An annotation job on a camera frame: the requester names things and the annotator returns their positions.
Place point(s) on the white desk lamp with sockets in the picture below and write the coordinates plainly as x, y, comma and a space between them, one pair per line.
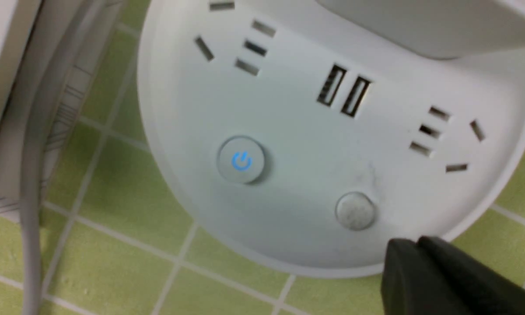
305, 134

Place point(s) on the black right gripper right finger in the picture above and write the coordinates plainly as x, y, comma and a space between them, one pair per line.
484, 291

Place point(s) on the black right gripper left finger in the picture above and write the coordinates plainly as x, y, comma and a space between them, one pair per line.
412, 284

